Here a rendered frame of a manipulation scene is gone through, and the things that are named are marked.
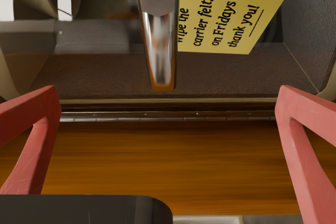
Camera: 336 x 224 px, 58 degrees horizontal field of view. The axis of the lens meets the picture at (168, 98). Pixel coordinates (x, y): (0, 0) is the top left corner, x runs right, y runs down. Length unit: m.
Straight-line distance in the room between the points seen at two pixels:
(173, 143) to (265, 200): 0.13
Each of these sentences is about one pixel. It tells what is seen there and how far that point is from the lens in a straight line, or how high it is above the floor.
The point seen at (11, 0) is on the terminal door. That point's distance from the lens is 0.21.
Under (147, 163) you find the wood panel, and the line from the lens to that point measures 0.39.
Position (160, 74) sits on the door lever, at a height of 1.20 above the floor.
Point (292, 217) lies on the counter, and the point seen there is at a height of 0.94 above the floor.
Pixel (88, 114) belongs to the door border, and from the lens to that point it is 0.37.
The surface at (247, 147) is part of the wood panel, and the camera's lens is 0.42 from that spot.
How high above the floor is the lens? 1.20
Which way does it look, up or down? level
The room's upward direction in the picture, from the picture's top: 91 degrees counter-clockwise
